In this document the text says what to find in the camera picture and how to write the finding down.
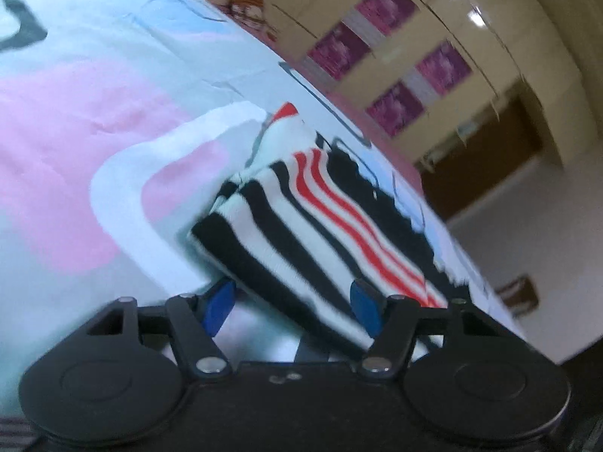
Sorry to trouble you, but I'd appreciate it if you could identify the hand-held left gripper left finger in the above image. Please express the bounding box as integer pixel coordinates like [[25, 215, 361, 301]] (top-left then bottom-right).
[[79, 279, 236, 380]]

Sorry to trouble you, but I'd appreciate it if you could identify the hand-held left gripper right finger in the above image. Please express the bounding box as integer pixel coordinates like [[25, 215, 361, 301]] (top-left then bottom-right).
[[349, 278, 525, 380]]

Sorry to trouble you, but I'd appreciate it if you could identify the striped knit sweater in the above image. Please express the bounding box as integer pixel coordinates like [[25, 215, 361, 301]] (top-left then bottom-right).
[[188, 102, 472, 359]]

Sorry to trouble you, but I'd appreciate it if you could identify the wooden chair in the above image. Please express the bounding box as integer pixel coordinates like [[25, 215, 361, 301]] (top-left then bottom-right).
[[496, 276, 540, 317]]

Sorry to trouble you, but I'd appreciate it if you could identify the brown wooden door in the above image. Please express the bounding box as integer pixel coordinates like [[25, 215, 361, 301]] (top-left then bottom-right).
[[418, 93, 543, 223]]

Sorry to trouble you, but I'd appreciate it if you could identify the patterned bed cover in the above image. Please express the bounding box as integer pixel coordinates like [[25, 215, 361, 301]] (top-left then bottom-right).
[[0, 0, 525, 374]]

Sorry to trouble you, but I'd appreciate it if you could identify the cream wardrobe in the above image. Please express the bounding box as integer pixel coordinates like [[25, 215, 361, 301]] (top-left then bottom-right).
[[264, 0, 535, 166]]

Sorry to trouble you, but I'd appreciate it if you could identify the orange patterned cushion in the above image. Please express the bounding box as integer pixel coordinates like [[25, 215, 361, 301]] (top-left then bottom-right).
[[228, 0, 280, 41]]

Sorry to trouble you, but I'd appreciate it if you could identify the corner wall shelf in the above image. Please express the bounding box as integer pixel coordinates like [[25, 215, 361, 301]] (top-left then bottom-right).
[[418, 117, 478, 171]]

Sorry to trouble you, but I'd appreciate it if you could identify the purple wall poster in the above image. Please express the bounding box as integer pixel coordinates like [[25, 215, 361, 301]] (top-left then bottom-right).
[[346, 0, 421, 46], [404, 40, 474, 101], [300, 22, 371, 82], [364, 80, 425, 138]]

